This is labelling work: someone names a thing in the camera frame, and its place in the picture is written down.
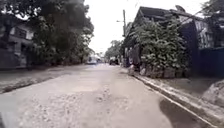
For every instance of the row of trees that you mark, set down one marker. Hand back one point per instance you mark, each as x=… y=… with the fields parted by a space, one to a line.
x=60 y=30

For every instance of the green leafy bush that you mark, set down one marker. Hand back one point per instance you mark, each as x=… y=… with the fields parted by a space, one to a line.
x=163 y=46

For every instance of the grey roadside verge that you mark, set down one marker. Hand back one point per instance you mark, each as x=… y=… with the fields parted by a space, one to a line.
x=20 y=78

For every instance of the grey concrete road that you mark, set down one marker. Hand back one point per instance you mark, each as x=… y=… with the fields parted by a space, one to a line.
x=100 y=100

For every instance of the blue fence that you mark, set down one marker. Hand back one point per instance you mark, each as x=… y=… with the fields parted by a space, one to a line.
x=210 y=61

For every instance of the utility pole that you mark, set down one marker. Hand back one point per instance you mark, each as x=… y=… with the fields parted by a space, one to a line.
x=124 y=23

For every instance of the grey building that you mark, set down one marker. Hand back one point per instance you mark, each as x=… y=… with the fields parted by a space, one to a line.
x=18 y=40

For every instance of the distant trees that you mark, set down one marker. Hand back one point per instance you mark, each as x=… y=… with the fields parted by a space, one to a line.
x=115 y=48

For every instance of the dark-roofed building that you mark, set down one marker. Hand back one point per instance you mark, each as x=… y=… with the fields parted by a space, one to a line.
x=153 y=13

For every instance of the concrete roadside strip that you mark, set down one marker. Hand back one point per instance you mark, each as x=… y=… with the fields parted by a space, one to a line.
x=186 y=100

